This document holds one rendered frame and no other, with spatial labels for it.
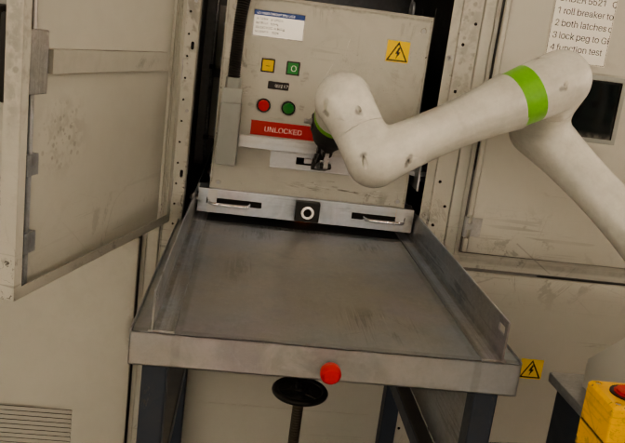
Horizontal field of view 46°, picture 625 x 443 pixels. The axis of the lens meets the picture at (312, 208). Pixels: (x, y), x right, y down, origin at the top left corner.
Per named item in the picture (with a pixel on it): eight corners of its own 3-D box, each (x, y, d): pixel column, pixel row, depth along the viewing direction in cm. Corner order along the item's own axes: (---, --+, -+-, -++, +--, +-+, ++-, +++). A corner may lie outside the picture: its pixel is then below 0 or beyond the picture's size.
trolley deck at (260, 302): (515, 396, 119) (523, 362, 118) (126, 364, 113) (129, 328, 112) (424, 267, 185) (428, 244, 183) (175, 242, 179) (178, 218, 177)
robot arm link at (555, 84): (591, 111, 153) (556, 70, 158) (614, 72, 142) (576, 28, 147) (518, 143, 149) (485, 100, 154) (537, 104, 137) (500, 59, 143)
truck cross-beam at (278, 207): (411, 233, 186) (415, 210, 185) (196, 210, 181) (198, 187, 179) (406, 228, 191) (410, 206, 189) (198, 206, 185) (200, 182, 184)
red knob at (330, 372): (340, 388, 111) (343, 369, 111) (319, 386, 111) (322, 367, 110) (337, 374, 116) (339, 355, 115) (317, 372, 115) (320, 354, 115)
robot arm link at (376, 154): (486, 87, 152) (507, 62, 141) (514, 137, 150) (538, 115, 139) (329, 153, 143) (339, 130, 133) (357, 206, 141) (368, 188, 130)
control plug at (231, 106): (235, 167, 169) (243, 90, 165) (214, 164, 168) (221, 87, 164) (236, 161, 176) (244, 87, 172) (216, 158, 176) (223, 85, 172)
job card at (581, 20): (605, 67, 174) (624, -25, 169) (543, 60, 172) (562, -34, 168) (604, 67, 174) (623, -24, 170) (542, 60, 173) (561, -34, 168)
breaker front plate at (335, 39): (403, 214, 185) (433, 20, 174) (209, 194, 180) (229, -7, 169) (402, 213, 186) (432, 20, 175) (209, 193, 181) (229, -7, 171)
